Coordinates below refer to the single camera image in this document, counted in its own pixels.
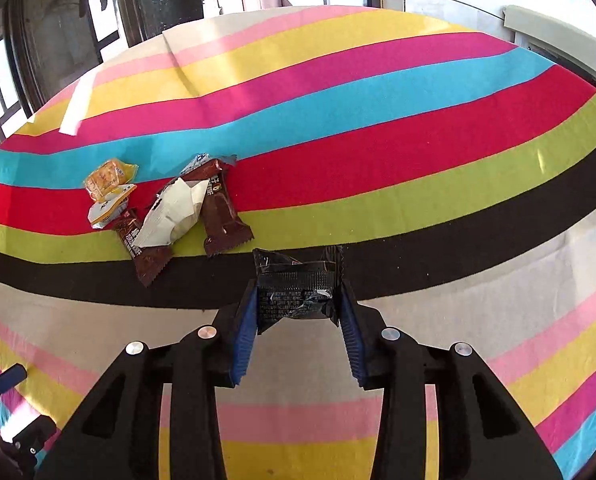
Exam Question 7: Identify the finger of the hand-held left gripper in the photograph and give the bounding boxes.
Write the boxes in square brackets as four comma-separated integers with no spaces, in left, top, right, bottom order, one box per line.
[0,363,29,395]

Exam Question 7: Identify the blue white packet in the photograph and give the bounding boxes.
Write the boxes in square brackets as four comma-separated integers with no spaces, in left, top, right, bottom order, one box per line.
[180,153,239,173]

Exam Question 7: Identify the yellow cake packet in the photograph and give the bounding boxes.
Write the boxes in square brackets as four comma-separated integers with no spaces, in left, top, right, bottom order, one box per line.
[83,159,140,201]

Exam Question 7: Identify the black snack packet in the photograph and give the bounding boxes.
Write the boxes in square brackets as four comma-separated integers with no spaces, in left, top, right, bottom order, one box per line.
[252,245,345,336]

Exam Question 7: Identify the white snack packet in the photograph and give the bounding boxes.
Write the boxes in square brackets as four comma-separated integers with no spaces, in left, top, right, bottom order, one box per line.
[138,176,211,250]

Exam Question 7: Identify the brown chocolate bar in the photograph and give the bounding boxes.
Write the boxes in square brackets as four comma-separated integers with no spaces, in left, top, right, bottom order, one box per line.
[110,208,175,288]
[183,157,255,258]

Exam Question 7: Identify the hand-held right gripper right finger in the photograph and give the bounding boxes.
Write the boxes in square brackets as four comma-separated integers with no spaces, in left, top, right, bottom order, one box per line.
[339,280,563,480]

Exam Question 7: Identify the small white packet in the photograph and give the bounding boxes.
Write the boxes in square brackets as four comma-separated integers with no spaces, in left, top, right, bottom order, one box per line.
[87,184,138,230]

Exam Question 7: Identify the white appliance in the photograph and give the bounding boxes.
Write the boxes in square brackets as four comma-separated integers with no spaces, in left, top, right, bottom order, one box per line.
[502,5,596,98]

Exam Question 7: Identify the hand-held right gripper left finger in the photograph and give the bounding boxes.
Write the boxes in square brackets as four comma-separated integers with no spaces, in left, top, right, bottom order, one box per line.
[35,277,259,480]

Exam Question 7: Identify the colourful striped cloth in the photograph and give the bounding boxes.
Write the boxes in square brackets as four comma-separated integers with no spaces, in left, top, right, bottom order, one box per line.
[0,4,596,480]

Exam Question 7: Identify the dark window frame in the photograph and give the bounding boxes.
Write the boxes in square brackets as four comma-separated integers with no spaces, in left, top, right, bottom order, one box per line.
[0,0,379,151]

